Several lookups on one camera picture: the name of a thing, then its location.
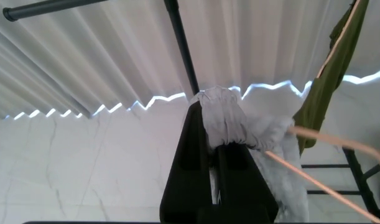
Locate black clothes rack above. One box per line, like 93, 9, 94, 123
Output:
2, 0, 380, 220

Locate pale grey shorts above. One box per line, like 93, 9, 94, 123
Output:
189, 85, 311, 223

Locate white curtain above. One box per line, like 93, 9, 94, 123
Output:
0, 0, 380, 122

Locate green shirt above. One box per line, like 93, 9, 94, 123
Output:
292, 0, 370, 155

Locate pink clothes hanger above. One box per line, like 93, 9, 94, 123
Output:
315, 0, 362, 79
266, 126, 380, 224

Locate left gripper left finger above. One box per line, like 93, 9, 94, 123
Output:
159, 101, 214, 223

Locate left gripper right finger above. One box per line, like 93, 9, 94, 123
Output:
216, 143, 279, 223

